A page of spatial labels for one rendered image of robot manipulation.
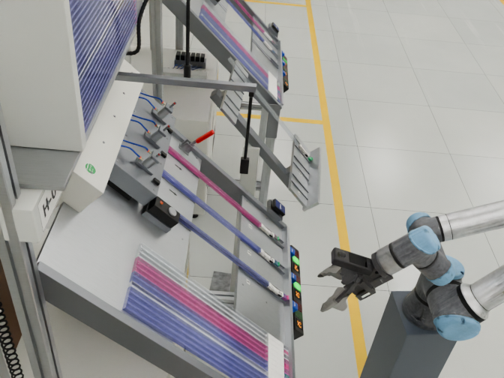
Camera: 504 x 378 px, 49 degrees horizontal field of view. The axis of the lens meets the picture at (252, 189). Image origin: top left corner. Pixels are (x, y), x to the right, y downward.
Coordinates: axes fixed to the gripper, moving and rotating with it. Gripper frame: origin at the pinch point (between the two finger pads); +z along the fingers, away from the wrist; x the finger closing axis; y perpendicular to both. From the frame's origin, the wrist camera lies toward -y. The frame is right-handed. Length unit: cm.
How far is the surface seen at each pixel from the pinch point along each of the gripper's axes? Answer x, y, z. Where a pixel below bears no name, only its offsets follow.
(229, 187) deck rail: 29.9, -27.5, 10.7
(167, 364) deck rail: -38, -39, 13
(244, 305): -11.9, -19.4, 9.9
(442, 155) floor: 188, 129, -15
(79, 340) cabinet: -11, -38, 56
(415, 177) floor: 163, 112, 0
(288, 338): -13.7, -3.5, 8.7
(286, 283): 5.4, -3.5, 8.6
